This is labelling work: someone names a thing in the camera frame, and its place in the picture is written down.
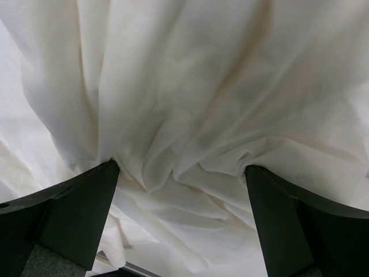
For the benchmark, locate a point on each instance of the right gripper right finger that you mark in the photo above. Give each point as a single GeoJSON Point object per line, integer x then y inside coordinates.
{"type": "Point", "coordinates": [304, 234]}

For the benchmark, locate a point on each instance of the white tank top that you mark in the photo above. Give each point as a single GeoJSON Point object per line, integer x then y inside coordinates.
{"type": "Point", "coordinates": [184, 95]}

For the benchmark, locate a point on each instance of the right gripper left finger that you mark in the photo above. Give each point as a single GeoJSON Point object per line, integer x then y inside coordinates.
{"type": "Point", "coordinates": [57, 231]}

